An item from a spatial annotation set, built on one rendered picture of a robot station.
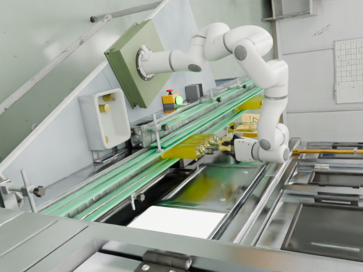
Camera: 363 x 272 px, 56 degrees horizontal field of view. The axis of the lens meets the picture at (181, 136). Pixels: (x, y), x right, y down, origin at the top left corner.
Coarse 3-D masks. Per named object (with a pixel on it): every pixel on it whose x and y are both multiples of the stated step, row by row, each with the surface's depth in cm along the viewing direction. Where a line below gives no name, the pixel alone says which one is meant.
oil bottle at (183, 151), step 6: (180, 144) 160; (186, 144) 158; (192, 144) 157; (198, 144) 155; (168, 150) 159; (174, 150) 157; (180, 150) 156; (186, 150) 154; (192, 150) 153; (198, 150) 152; (162, 156) 162; (168, 156) 160; (174, 156) 158; (180, 156) 157; (186, 156) 155; (192, 156) 154; (198, 156) 152
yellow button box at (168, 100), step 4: (164, 96) 185; (168, 96) 184; (172, 96) 183; (176, 96) 186; (164, 100) 186; (168, 100) 185; (172, 100) 184; (164, 104) 187; (168, 104) 186; (172, 104) 184; (176, 104) 186
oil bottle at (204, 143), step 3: (183, 141) 164; (186, 141) 163; (189, 141) 162; (192, 141) 162; (195, 141) 161; (198, 141) 160; (201, 141) 159; (204, 141) 159; (201, 144) 156; (204, 144) 156; (207, 144) 158; (204, 147) 156
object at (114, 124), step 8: (96, 96) 130; (120, 96) 144; (96, 104) 130; (112, 104) 147; (120, 104) 145; (96, 112) 131; (104, 112) 144; (112, 112) 148; (120, 112) 146; (104, 120) 144; (112, 120) 149; (120, 120) 148; (128, 120) 147; (104, 128) 144; (112, 128) 149; (120, 128) 149; (128, 128) 147; (104, 136) 134; (112, 136) 149; (120, 136) 149; (128, 136) 147; (104, 144) 134; (112, 144) 138
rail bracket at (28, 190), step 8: (24, 176) 90; (0, 184) 95; (8, 184) 95; (24, 184) 91; (32, 184) 92; (0, 192) 95; (8, 192) 94; (24, 192) 90; (32, 192) 90; (40, 192) 88; (0, 200) 96; (8, 200) 97; (16, 200) 99; (32, 200) 92; (8, 208) 97; (16, 208) 99; (32, 208) 92
